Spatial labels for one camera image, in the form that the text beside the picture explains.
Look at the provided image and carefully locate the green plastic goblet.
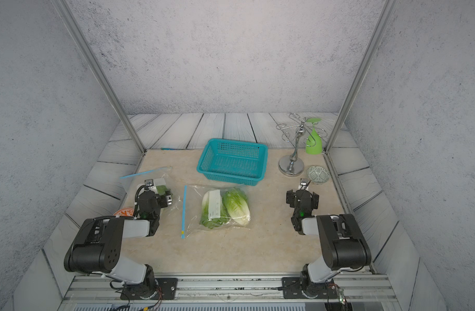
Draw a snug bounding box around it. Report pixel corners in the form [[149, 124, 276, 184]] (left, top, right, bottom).
[[306, 117, 323, 155]]

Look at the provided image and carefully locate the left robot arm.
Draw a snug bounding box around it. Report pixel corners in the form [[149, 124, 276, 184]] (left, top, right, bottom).
[[64, 181, 178, 300]]

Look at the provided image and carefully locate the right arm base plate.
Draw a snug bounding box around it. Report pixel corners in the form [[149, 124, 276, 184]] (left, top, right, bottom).
[[278, 277, 338, 300]]

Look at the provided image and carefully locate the right aluminium frame post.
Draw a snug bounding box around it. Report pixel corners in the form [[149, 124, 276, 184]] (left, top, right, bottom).
[[324, 0, 397, 154]]

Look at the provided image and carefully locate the silver metal cup rack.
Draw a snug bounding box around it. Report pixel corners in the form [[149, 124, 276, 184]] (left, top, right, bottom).
[[276, 113, 311, 177]]

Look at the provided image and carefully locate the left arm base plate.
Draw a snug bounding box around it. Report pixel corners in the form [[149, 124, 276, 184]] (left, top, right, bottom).
[[120, 277, 178, 301]]

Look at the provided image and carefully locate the chinese cabbage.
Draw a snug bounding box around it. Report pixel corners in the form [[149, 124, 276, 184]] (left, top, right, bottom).
[[222, 188, 251, 226], [155, 185, 170, 196], [200, 189, 230, 229]]

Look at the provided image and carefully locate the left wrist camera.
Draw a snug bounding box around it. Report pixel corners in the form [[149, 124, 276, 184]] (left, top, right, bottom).
[[144, 179, 156, 192]]

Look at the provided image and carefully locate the left aluminium frame post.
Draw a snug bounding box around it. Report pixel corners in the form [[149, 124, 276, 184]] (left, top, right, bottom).
[[52, 0, 147, 155]]

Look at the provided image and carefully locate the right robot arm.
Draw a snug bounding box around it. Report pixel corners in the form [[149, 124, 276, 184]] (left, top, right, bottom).
[[280, 189, 372, 299]]

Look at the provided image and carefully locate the aluminium frame post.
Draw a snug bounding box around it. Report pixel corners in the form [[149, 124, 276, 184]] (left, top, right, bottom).
[[52, 0, 147, 155], [324, 0, 397, 154]]

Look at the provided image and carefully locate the orange patterned bowl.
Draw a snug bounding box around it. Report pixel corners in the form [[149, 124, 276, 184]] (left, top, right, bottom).
[[114, 207, 134, 217]]

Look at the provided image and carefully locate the aluminium front rail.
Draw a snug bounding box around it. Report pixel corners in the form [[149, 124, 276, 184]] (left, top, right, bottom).
[[58, 273, 402, 311]]

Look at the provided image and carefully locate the clear zipper bag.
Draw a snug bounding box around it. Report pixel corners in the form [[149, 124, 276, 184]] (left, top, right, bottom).
[[119, 166, 175, 208], [181, 185, 252, 238]]

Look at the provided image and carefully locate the teal plastic basket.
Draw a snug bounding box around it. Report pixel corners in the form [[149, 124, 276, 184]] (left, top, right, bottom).
[[197, 139, 269, 186]]

